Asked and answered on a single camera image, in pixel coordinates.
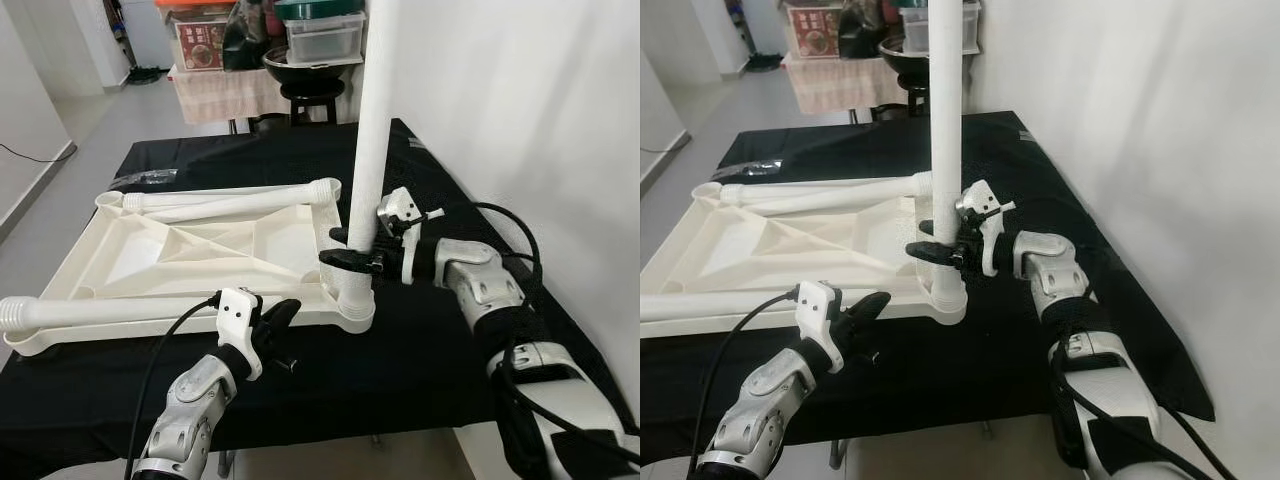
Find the black tablecloth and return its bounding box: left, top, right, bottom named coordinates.
left=0, top=118, right=626, bottom=456
left=640, top=110, right=1216, bottom=466

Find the black round stool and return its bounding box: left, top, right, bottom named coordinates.
left=868, top=85, right=933, bottom=123
left=278, top=80, right=348, bottom=126

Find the pink checked cloth table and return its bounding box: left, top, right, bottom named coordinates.
left=780, top=55, right=913, bottom=116
left=168, top=65, right=293, bottom=128

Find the clear plastic bag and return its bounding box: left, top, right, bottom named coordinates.
left=738, top=158, right=793, bottom=181
left=112, top=168, right=179, bottom=191

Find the clear container green lid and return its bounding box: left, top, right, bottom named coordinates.
left=283, top=0, right=367, bottom=67
left=900, top=0, right=983, bottom=56

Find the black foil bag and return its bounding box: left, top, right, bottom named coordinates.
left=222, top=0, right=273, bottom=73
left=838, top=0, right=889, bottom=59

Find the red printed box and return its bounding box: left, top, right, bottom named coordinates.
left=172, top=18, right=229, bottom=73
left=785, top=5, right=843, bottom=59

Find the clear container orange lid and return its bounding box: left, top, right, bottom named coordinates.
left=153, top=0, right=238, bottom=26

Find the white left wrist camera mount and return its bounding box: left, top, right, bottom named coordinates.
left=215, top=288, right=267, bottom=382
left=795, top=280, right=847, bottom=377

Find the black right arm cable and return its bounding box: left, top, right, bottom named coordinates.
left=1048, top=335, right=1246, bottom=480
left=465, top=200, right=641, bottom=469

